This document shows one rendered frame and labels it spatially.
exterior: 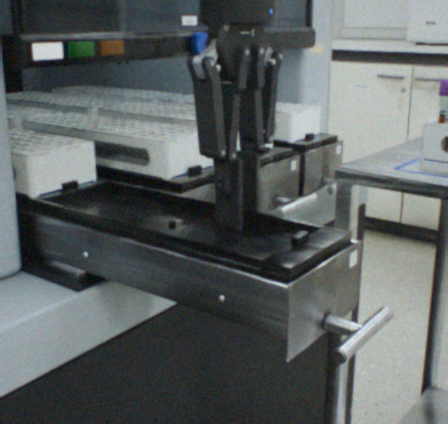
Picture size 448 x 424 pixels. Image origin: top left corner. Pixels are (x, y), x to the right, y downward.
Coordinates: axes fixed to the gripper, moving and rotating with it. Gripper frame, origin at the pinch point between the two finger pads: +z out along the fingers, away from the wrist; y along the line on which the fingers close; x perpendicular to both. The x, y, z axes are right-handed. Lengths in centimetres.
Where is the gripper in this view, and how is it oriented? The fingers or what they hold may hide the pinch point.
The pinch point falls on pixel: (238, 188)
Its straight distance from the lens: 65.4
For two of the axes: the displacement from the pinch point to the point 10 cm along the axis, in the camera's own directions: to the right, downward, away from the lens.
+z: 0.0, 9.6, 2.9
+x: 8.0, 1.7, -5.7
